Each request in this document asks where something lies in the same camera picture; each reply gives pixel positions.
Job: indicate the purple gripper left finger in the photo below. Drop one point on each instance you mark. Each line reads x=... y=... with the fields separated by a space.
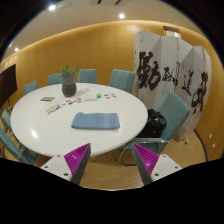
x=77 y=161

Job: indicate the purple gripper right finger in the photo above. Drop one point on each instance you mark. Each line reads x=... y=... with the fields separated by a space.
x=145 y=161

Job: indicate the blue towel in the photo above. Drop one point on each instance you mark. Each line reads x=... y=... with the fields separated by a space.
x=96 y=121

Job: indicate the black bag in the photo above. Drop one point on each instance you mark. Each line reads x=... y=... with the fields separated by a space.
x=155 y=125

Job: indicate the teal chair with black bag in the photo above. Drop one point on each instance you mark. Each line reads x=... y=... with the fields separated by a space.
x=175 y=111

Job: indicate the white oval table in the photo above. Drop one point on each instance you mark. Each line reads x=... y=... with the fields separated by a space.
x=49 y=123

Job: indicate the scattered small colourful items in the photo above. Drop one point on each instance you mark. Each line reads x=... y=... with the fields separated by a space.
x=62 y=105

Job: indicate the clear plastic bag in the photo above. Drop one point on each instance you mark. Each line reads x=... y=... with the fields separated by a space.
x=89 y=97

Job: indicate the small grey card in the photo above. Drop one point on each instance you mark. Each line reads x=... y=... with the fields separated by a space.
x=47 y=99

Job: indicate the potted plant in dark vase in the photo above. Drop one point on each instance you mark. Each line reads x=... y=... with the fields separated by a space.
x=69 y=87

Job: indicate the teal chair front left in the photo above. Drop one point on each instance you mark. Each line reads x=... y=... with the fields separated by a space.
x=12 y=144

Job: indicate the teal chair back right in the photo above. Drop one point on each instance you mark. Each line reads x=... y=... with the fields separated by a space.
x=122 y=80

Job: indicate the teal chair back left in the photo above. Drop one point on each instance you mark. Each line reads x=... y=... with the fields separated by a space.
x=54 y=79

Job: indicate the teal chair back middle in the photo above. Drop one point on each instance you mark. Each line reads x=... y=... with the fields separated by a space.
x=87 y=76

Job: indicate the teal chair far left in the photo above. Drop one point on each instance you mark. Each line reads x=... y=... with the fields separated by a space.
x=30 y=87

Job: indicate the white calligraphy folding screen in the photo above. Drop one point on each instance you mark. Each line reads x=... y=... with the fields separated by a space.
x=164 y=63

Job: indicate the black tv screen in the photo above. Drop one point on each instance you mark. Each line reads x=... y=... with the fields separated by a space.
x=8 y=84

